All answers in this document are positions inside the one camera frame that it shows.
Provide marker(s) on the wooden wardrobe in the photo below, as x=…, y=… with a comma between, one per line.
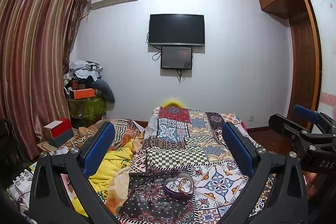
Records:
x=312, y=32

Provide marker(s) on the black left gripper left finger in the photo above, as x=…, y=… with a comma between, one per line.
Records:
x=49, y=200

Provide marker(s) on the orange box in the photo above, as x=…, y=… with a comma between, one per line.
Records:
x=82, y=93

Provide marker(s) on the green patterned covered stand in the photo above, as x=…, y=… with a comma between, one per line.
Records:
x=87, y=109

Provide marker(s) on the dark grey box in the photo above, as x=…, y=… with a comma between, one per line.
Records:
x=61, y=139

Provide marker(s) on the purple heart-shaped jewelry tin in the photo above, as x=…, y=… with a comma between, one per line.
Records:
x=182, y=196

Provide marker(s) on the red and white box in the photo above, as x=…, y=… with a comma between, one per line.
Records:
x=57, y=127

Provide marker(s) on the small dark wall monitor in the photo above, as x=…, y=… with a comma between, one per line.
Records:
x=177, y=58

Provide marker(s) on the black wall television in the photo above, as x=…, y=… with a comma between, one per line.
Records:
x=176, y=30

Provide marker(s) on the striped red brown curtain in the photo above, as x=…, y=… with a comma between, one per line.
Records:
x=37, y=38

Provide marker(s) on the jewelry pieces in tin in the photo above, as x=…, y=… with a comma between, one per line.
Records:
x=180, y=185

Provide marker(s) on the pile of grey clothes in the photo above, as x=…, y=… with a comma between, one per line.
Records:
x=83, y=69

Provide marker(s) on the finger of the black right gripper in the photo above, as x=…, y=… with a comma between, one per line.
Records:
x=305, y=113
x=303, y=141

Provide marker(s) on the colourful patchwork bedspread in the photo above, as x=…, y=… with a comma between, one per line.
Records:
x=178, y=140

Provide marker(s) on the yellow blanket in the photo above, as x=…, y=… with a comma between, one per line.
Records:
x=111, y=181

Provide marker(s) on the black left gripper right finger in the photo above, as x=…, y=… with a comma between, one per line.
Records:
x=287, y=201

